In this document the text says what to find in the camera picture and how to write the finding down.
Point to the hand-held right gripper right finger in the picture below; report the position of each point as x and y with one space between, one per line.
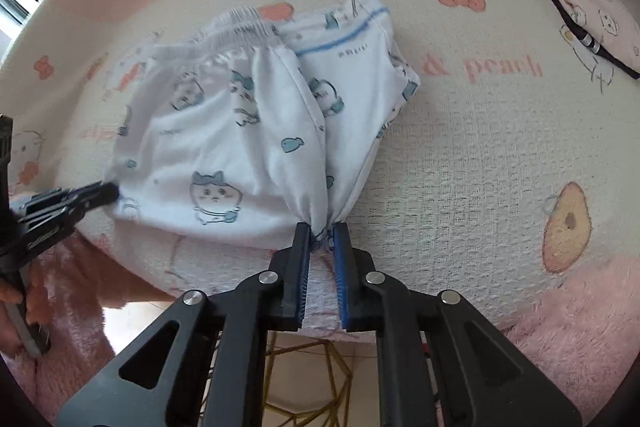
342 277

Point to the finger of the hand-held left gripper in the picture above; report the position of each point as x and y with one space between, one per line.
60 194
95 199

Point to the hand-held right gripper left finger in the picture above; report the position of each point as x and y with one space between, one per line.
301 272

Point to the white blue printed shorts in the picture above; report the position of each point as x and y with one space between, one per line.
240 122

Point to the person's left hand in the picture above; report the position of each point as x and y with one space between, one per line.
9 324

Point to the pink cat print blanket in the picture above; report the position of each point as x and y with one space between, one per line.
475 167

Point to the folded pink cartoon garment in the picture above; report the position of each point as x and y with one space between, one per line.
582 36

